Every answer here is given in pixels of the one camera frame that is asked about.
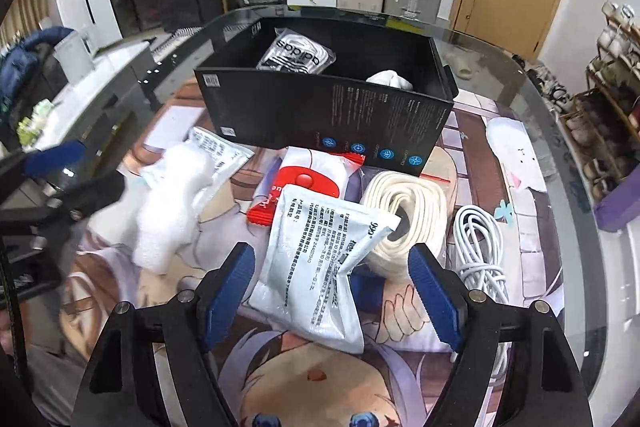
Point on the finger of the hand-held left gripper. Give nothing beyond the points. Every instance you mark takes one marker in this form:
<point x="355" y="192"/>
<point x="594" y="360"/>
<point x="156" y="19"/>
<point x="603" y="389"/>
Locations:
<point x="95" y="196"/>
<point x="55" y="158"/>

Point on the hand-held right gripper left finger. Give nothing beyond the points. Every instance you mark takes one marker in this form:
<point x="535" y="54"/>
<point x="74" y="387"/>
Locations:
<point x="227" y="302"/>

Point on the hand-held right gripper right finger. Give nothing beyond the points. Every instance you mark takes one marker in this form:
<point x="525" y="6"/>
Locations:
<point x="436" y="302"/>

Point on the white fluffy bagged item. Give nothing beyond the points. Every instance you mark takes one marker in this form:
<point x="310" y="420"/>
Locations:
<point x="170" y="207"/>

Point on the large white printed packet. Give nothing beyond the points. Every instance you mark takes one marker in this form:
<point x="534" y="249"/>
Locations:
<point x="305" y="267"/>

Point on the black cardboard box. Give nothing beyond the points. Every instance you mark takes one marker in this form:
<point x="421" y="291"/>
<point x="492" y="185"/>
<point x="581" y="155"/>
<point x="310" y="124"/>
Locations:
<point x="300" y="117"/>

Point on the white and green flowers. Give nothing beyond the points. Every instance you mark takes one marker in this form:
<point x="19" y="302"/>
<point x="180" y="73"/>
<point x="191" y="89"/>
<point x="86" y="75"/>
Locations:
<point x="35" y="122"/>

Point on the blue jacket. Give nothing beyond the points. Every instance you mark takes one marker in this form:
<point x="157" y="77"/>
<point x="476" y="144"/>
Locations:
<point x="25" y="67"/>

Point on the white plastic bin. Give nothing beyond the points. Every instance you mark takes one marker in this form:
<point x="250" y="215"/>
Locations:
<point x="75" y="57"/>

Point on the printed cartoon table mat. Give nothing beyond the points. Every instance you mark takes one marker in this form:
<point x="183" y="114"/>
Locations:
<point x="310" y="372"/>

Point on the small white printed packet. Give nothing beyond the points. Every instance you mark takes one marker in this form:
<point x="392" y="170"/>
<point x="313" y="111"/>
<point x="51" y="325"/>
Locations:
<point x="220" y="152"/>

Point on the red and white packet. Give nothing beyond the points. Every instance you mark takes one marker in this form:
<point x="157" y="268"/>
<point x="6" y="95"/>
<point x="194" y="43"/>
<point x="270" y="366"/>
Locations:
<point x="310" y="179"/>

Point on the purple box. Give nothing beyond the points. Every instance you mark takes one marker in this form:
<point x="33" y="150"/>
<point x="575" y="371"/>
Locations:
<point x="617" y="209"/>

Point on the white cloth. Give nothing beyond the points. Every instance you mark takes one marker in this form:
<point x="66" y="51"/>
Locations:
<point x="390" y="79"/>

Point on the beige slipper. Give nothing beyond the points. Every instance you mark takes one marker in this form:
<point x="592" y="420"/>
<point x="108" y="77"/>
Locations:
<point x="460" y="64"/>

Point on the black and white printed bag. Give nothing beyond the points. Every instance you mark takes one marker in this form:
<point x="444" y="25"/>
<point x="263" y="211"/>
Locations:
<point x="295" y="52"/>

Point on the shoe rack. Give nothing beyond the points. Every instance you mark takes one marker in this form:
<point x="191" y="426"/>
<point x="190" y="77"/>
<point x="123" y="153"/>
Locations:
<point x="607" y="107"/>

